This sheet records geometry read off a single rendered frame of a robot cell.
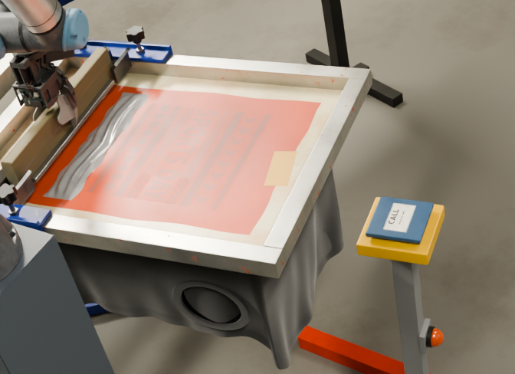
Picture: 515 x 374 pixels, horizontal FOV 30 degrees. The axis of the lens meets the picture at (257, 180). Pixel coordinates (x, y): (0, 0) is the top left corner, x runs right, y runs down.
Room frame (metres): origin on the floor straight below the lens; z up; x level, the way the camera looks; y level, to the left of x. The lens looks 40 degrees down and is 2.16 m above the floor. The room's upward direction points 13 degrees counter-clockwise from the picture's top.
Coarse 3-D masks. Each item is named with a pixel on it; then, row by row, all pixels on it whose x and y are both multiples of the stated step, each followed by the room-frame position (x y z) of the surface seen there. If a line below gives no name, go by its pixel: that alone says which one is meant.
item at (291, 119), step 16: (112, 96) 1.86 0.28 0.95; (160, 96) 1.82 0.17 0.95; (176, 96) 1.80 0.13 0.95; (192, 96) 1.79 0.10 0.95; (208, 96) 1.77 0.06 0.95; (224, 96) 1.76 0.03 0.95; (96, 112) 1.81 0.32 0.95; (256, 112) 1.67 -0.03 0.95; (272, 112) 1.66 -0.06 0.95; (288, 112) 1.65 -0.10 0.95; (304, 112) 1.63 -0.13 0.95; (80, 128) 1.76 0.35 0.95; (128, 128) 1.72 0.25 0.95; (272, 128) 1.60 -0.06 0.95; (288, 128) 1.59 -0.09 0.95; (304, 128) 1.58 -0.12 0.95; (256, 144) 1.56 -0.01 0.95; (272, 144) 1.55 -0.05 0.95; (288, 144) 1.54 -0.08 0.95; (256, 160) 1.51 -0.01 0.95
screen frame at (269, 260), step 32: (64, 64) 2.01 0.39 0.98; (160, 64) 1.90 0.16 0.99; (192, 64) 1.86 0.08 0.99; (224, 64) 1.83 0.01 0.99; (256, 64) 1.80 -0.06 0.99; (288, 64) 1.77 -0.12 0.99; (352, 96) 1.60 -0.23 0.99; (0, 128) 1.79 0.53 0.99; (320, 160) 1.42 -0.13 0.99; (64, 224) 1.41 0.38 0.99; (96, 224) 1.39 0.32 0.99; (288, 224) 1.27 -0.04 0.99; (160, 256) 1.29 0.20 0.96; (192, 256) 1.26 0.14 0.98; (224, 256) 1.23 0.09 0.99; (256, 256) 1.21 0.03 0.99; (288, 256) 1.22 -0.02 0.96
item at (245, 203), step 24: (72, 144) 1.71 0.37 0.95; (48, 168) 1.65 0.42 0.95; (264, 168) 1.48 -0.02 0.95; (240, 192) 1.43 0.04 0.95; (264, 192) 1.41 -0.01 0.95; (120, 216) 1.44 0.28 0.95; (144, 216) 1.42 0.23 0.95; (168, 216) 1.41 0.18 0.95; (192, 216) 1.39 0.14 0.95; (216, 216) 1.37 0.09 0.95; (240, 216) 1.36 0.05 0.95
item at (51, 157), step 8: (112, 80) 1.86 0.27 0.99; (104, 88) 1.84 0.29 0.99; (96, 96) 1.82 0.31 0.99; (104, 96) 1.82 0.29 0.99; (96, 104) 1.79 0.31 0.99; (88, 112) 1.76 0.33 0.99; (80, 120) 1.73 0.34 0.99; (72, 128) 1.71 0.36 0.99; (64, 136) 1.69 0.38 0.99; (72, 136) 1.69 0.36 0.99; (64, 144) 1.67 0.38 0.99; (56, 152) 1.64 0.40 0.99; (48, 160) 1.62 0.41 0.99; (40, 168) 1.60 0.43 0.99; (32, 176) 1.58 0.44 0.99; (40, 176) 1.58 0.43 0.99
